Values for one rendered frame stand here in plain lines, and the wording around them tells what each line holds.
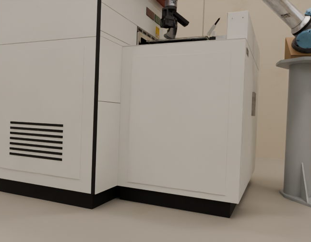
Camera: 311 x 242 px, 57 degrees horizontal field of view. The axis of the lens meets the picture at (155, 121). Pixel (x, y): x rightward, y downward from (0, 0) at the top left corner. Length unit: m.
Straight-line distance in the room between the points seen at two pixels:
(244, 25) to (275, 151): 2.45
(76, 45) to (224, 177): 0.93
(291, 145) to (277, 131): 1.81
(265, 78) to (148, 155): 2.48
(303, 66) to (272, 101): 1.82
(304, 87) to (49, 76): 1.42
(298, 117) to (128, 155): 1.02
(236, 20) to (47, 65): 0.95
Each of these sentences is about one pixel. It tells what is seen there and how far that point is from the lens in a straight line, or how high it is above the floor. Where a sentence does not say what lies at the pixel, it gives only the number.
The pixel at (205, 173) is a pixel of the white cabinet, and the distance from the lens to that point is 1.38.
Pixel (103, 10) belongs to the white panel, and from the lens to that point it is 1.46.
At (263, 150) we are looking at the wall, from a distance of 3.68.
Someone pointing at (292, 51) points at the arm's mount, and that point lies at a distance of 1.94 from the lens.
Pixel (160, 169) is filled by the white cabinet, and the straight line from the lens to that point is 1.45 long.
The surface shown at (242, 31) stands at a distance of 1.45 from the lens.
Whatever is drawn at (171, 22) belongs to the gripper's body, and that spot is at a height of 1.02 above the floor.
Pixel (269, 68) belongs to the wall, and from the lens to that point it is 3.72.
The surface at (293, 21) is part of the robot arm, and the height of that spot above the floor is 0.98.
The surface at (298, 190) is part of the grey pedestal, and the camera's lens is 1.93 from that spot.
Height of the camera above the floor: 0.46
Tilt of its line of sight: 1 degrees down
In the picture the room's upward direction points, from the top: 2 degrees clockwise
